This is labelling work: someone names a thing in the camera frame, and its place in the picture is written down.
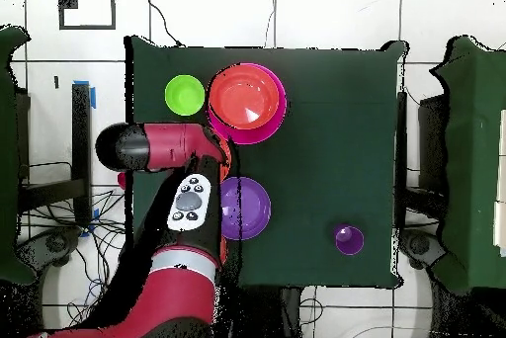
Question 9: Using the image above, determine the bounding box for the tangle of floor cables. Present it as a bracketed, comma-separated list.
[19, 189, 127, 327]

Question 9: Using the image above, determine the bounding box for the dark green tablecloth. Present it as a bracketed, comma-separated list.
[125, 35, 408, 290]

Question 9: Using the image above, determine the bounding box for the purple cup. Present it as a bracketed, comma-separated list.
[332, 223, 366, 257]

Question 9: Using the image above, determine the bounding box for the gray pedestal leg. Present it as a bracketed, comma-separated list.
[15, 225, 84, 276]
[398, 228, 448, 270]

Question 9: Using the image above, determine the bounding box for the purple bowl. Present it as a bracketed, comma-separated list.
[219, 176, 273, 241]

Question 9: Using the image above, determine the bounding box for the black metal stand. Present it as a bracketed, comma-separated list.
[17, 83, 93, 228]
[394, 90, 450, 232]

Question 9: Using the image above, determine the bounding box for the black tape square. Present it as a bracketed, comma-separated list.
[57, 0, 118, 32]

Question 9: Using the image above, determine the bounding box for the blue tape strip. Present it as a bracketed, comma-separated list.
[80, 208, 101, 238]
[73, 79, 97, 110]

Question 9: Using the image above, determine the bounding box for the green cloth covered table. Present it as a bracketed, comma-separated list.
[429, 35, 506, 296]
[0, 24, 38, 287]

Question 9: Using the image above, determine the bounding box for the small green bowl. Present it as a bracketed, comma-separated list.
[164, 73, 206, 117]

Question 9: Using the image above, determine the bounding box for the large pink bowl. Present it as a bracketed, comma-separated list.
[206, 62, 289, 146]

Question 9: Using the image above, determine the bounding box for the black floor cable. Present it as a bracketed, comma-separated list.
[141, 0, 186, 48]

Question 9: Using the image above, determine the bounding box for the large orange bowl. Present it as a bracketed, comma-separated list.
[219, 137, 233, 179]
[208, 63, 281, 130]

